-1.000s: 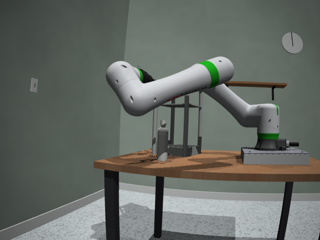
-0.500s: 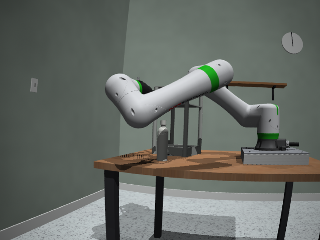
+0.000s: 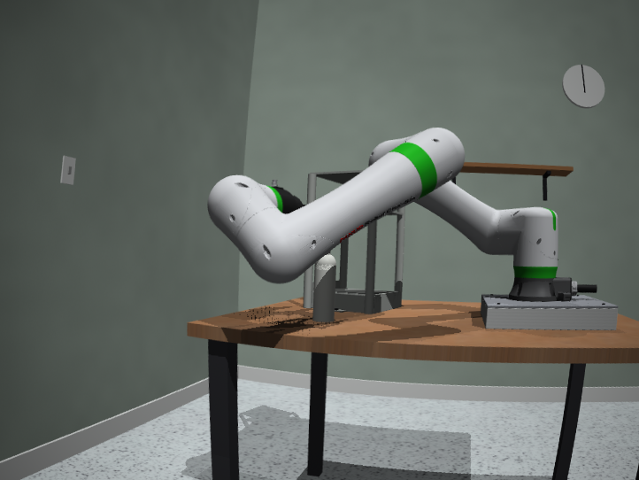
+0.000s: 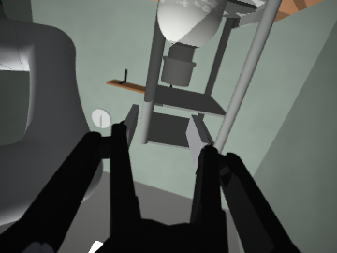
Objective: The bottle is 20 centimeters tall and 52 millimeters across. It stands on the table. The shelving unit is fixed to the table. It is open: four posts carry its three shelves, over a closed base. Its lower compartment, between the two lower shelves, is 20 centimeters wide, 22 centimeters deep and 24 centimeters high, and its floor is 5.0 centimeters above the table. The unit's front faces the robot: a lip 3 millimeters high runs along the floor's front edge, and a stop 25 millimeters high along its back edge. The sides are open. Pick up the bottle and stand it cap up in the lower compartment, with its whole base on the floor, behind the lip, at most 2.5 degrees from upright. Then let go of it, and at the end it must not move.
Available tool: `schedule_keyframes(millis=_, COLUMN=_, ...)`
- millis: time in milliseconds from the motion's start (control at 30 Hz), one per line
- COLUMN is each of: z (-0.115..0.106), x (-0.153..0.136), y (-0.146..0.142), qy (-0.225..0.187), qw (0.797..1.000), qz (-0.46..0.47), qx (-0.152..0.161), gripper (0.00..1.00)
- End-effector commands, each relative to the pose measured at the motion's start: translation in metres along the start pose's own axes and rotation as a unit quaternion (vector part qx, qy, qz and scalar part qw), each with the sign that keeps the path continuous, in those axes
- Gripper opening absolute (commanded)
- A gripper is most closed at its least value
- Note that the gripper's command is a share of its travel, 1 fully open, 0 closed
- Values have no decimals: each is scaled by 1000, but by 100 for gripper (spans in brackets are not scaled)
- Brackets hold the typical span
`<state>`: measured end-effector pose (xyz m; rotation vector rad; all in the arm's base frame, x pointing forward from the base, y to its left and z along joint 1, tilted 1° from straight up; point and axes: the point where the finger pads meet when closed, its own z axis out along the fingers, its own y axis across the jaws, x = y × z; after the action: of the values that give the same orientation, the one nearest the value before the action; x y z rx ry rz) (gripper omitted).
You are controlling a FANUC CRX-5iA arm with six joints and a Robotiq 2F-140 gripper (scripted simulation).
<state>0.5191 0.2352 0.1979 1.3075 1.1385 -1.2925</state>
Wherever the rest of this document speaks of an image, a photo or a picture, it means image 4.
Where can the grey bottle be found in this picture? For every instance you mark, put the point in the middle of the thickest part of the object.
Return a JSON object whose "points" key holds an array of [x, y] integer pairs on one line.
{"points": [[187, 25]]}

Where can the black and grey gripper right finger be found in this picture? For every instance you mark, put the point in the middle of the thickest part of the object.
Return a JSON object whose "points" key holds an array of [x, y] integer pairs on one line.
{"points": [[259, 229]]}

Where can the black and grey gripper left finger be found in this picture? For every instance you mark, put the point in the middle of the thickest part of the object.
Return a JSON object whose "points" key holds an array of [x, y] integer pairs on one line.
{"points": [[44, 225]]}

